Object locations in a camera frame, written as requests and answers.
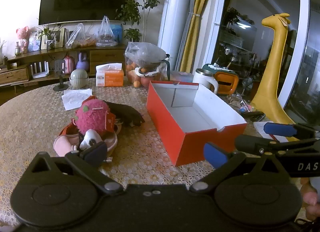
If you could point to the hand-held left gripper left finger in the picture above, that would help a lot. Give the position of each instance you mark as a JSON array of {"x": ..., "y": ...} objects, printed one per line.
[{"x": 96, "y": 151}]

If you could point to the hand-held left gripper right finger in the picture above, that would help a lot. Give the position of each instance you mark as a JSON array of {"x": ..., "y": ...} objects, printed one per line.
[{"x": 215, "y": 155}]

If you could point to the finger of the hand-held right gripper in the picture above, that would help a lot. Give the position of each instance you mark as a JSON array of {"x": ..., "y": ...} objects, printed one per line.
[
  {"x": 250, "y": 143},
  {"x": 280, "y": 129}
]

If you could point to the white cardboard box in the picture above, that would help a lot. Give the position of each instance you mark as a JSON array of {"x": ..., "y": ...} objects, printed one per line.
[{"x": 190, "y": 147}]

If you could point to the beige pink cloth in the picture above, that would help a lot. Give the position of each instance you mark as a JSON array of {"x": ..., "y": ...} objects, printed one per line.
[{"x": 62, "y": 144}]

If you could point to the pink plush ball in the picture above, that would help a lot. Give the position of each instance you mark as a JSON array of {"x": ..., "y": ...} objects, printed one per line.
[{"x": 92, "y": 117}]

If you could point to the orange cloth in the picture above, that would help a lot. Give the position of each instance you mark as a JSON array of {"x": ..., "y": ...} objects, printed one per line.
[{"x": 67, "y": 129}]

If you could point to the black cloth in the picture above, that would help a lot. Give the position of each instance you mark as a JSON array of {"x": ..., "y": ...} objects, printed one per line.
[{"x": 125, "y": 112}]

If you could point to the person's right hand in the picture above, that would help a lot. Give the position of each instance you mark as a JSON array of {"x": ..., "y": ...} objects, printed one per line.
[{"x": 310, "y": 198}]

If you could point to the white notepad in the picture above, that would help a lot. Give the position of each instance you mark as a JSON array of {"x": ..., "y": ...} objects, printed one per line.
[{"x": 261, "y": 128}]

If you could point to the black remote control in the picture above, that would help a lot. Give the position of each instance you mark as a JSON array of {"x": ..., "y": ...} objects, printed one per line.
[{"x": 255, "y": 116}]

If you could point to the white paper sheet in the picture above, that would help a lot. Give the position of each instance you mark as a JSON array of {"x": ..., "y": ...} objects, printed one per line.
[{"x": 72, "y": 98}]

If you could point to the orange green tissue holder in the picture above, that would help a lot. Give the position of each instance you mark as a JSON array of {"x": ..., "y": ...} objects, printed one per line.
[{"x": 226, "y": 87}]

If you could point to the yellow giraffe toy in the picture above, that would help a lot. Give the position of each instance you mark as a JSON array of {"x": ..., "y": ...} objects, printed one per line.
[{"x": 275, "y": 67}]

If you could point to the orange tissue box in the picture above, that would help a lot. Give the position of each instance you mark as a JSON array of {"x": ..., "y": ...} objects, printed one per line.
[{"x": 112, "y": 79}]

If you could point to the black phone stand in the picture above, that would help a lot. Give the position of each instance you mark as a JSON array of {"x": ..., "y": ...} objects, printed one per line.
[{"x": 60, "y": 87}]

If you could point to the green white round container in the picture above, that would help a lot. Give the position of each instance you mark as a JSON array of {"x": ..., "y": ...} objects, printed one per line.
[{"x": 78, "y": 78}]

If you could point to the white mug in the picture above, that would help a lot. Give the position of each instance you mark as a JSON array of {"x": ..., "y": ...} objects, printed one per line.
[{"x": 202, "y": 79}]

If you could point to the purple kettlebell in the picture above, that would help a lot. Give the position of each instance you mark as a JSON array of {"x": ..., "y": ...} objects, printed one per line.
[{"x": 82, "y": 63}]

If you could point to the pink small bag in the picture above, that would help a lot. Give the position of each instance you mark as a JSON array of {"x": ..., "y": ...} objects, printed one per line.
[{"x": 69, "y": 64}]

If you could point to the wooden tv cabinet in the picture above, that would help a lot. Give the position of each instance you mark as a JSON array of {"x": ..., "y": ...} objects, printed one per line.
[{"x": 105, "y": 57}]

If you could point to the white router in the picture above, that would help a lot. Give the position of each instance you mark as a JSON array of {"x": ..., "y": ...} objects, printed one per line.
[{"x": 40, "y": 71}]

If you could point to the plastic bag of fruit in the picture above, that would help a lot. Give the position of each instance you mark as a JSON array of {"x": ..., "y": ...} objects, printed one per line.
[{"x": 145, "y": 54}]

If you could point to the clear plastic bag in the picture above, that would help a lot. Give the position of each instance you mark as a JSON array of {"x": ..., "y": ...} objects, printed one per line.
[
  {"x": 106, "y": 32},
  {"x": 80, "y": 39}
]

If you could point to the small plant in glass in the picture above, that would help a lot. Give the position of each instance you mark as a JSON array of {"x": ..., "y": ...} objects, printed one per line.
[{"x": 50, "y": 42}]

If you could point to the blue white pack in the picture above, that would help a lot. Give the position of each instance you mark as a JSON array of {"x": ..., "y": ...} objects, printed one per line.
[{"x": 118, "y": 32}]

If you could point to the yellow curtain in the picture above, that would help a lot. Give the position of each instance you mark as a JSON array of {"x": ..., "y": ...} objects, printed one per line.
[{"x": 197, "y": 27}]

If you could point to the pink bear figure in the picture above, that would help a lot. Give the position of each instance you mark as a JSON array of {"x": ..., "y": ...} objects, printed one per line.
[{"x": 23, "y": 38}]

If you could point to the grey curtain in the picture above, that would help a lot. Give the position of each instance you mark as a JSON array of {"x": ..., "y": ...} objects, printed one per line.
[{"x": 188, "y": 22}]

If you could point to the white tower air conditioner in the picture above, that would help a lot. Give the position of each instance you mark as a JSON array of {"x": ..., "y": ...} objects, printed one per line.
[{"x": 172, "y": 22}]

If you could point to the picture frame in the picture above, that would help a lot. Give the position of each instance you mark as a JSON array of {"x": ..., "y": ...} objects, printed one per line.
[{"x": 58, "y": 38}]

